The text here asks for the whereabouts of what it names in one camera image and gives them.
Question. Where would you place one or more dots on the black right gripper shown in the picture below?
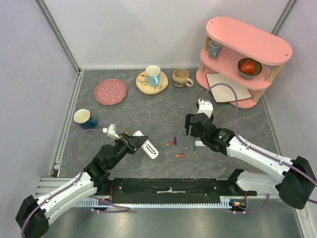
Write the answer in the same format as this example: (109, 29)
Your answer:
(192, 125)

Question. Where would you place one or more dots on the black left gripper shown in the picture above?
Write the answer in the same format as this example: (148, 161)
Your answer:
(132, 143)

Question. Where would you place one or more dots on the white battery cover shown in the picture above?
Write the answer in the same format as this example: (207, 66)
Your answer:
(199, 144)

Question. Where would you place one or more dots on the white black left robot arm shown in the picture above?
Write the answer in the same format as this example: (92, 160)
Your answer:
(36, 214)

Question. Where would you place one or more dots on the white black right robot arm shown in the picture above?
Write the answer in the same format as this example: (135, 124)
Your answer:
(293, 180)

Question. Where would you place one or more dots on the white square mat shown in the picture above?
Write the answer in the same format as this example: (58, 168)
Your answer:
(222, 93)

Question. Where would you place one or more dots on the pink dotted plate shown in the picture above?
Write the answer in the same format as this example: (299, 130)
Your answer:
(110, 92)

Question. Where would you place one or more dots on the beige ceramic mug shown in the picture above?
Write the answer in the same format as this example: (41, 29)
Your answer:
(180, 78)

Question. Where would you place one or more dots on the dark blue mug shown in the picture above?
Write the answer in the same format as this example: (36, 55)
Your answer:
(84, 119)

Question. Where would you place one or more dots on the light blue mug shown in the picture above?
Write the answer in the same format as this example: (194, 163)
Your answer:
(153, 75)

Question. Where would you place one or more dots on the red cup in bowl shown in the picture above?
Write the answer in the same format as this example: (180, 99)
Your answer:
(248, 67)

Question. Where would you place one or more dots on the grey blue shelf mug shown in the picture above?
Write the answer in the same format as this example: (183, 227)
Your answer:
(214, 48)

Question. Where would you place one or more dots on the pink three-tier shelf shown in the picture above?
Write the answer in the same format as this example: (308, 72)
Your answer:
(229, 43)

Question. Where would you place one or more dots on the patterned dark bowl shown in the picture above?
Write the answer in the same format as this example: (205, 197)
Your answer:
(258, 67)

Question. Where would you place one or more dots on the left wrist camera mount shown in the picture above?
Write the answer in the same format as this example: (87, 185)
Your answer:
(111, 131)

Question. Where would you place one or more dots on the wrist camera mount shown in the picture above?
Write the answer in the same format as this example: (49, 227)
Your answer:
(205, 107)
(111, 131)

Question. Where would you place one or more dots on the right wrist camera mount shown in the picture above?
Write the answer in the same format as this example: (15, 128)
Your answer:
(205, 107)

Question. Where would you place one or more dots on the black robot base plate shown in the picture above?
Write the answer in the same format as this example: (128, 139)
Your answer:
(170, 190)

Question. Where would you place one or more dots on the white slotted cable duct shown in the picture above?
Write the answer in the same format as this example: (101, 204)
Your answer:
(224, 203)

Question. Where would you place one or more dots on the aluminium frame post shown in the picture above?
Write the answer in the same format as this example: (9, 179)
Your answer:
(283, 16)
(57, 33)

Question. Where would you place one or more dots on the left aluminium frame post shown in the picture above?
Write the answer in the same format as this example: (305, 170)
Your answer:
(57, 33)

